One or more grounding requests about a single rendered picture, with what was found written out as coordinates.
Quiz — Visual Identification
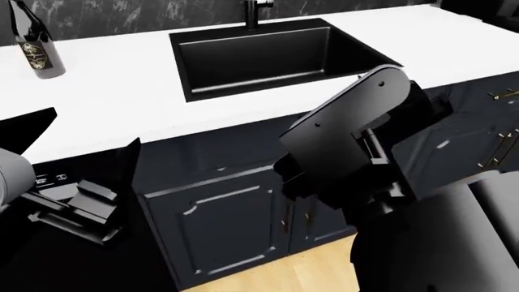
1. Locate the wide navy cabinet door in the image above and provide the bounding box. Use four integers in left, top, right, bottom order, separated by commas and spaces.
142, 184, 285, 286

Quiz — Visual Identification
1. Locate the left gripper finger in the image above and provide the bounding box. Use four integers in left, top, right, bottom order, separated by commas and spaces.
105, 136, 142, 220
0, 106, 58, 158

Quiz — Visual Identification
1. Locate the black rectangular sink basin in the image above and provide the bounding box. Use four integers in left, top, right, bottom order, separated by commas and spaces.
169, 17, 405, 104

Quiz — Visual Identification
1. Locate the black dishwasher control panel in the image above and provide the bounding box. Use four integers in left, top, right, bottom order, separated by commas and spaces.
33, 173, 71, 187

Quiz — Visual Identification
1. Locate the navy drawer cabinet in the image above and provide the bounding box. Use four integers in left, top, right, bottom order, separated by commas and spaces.
391, 80, 519, 195

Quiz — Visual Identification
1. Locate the narrow navy cabinet door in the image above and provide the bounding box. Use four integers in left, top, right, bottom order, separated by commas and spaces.
288, 194, 358, 254

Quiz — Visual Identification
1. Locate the black kitchen faucet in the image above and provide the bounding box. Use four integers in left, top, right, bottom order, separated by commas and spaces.
244, 0, 275, 32

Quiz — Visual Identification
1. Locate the dark glass wine bottle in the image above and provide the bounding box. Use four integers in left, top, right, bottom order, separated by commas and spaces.
7, 0, 67, 80

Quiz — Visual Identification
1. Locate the navy false drawer front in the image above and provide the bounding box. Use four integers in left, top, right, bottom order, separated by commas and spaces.
135, 162, 281, 199

